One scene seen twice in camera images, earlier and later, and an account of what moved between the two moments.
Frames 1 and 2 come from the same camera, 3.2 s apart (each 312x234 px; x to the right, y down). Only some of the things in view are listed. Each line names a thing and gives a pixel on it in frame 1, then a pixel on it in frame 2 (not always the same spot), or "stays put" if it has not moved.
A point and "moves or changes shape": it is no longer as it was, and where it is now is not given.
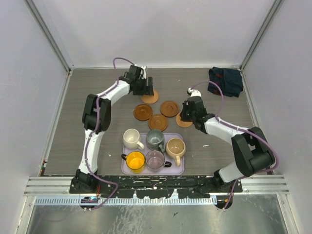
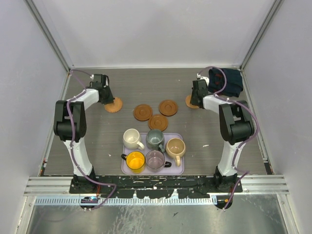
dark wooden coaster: (143, 112) stays put
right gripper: (182, 115) to (192, 101)
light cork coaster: (182, 123) moves or changes shape
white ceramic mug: (131, 137) stays put
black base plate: (159, 186) stays put
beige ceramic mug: (175, 147) stays put
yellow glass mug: (135, 161) stays put
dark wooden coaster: (169, 108) stays put
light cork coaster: (150, 99) to (115, 107)
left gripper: (148, 90) to (109, 99)
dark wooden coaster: (157, 122) stays put
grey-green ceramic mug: (155, 140) stays put
